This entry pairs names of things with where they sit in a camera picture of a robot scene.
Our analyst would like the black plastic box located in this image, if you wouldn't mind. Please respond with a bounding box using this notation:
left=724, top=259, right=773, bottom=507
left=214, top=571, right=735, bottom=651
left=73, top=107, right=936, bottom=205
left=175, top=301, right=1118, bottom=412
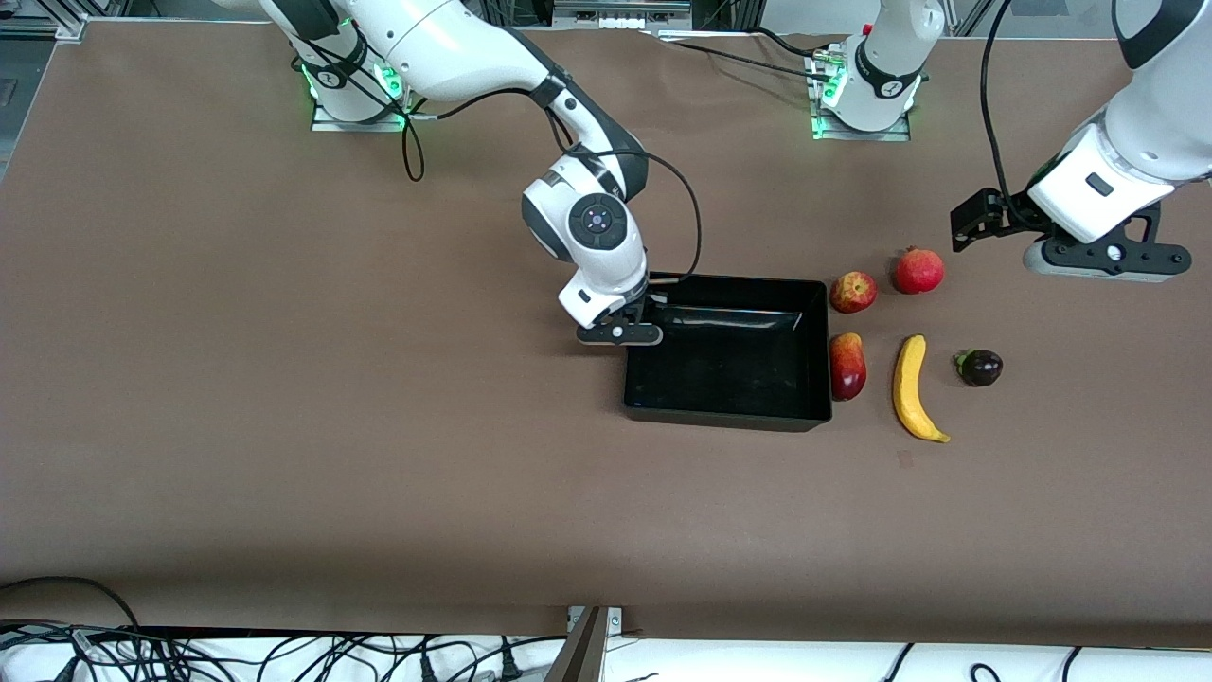
left=622, top=273, right=833, bottom=433

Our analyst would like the red yellow apple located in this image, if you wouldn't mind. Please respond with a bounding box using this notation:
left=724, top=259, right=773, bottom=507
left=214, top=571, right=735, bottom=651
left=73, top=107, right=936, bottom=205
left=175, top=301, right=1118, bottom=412
left=830, top=271, right=878, bottom=314

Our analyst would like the yellow banana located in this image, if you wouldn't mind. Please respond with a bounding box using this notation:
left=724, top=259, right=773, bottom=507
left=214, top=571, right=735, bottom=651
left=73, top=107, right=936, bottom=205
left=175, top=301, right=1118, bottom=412
left=892, top=334, right=952, bottom=444

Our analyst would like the red pomegranate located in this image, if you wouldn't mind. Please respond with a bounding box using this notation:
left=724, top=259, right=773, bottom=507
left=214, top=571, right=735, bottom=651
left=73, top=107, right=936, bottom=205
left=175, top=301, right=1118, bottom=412
left=893, top=246, right=946, bottom=296

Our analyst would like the dark purple eggplant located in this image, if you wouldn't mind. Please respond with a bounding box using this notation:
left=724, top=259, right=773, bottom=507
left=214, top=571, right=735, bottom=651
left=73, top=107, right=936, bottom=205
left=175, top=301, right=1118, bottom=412
left=954, top=349, right=1004, bottom=387

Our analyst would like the red mango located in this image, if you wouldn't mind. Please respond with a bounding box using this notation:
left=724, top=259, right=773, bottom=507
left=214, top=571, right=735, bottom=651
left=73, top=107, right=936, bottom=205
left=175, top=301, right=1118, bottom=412
left=829, top=332, right=867, bottom=402

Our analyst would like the grey power strip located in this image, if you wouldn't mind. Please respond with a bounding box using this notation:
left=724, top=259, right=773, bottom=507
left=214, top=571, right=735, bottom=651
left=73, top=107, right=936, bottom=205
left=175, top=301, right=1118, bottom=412
left=554, top=0, right=694, bottom=30

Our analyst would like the brown table cover sheet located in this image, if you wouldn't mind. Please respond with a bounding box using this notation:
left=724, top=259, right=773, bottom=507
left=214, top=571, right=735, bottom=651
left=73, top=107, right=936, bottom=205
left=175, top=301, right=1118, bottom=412
left=0, top=19, right=1212, bottom=651

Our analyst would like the dark aluminium bar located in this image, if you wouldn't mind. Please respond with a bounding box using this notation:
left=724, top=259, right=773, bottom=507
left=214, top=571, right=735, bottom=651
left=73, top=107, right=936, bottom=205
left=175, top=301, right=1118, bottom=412
left=544, top=606, right=609, bottom=682

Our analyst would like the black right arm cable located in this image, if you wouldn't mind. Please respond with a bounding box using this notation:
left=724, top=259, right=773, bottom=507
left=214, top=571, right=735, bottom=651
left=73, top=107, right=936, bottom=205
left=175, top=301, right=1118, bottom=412
left=401, top=83, right=704, bottom=285

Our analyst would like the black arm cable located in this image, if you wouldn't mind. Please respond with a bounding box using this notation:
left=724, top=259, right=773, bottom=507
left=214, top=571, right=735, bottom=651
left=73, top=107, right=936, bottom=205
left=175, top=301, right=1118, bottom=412
left=979, top=0, right=1028, bottom=211
left=401, top=83, right=704, bottom=285

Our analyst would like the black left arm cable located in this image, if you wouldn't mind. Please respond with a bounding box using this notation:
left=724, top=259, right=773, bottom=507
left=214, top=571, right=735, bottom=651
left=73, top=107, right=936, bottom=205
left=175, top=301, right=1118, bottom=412
left=979, top=0, right=1028, bottom=211

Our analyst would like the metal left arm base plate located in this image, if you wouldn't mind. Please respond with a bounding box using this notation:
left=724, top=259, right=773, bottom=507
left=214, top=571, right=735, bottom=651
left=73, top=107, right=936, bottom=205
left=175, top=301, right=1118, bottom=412
left=811, top=47, right=912, bottom=143

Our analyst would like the black table cable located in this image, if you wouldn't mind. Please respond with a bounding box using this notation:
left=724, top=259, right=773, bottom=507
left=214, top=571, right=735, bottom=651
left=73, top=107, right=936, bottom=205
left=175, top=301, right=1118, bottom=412
left=753, top=27, right=846, bottom=60
left=674, top=41, right=836, bottom=84

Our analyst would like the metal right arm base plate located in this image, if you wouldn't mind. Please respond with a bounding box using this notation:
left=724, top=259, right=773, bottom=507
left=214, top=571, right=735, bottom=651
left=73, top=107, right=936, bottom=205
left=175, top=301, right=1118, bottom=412
left=312, top=90, right=438, bottom=133

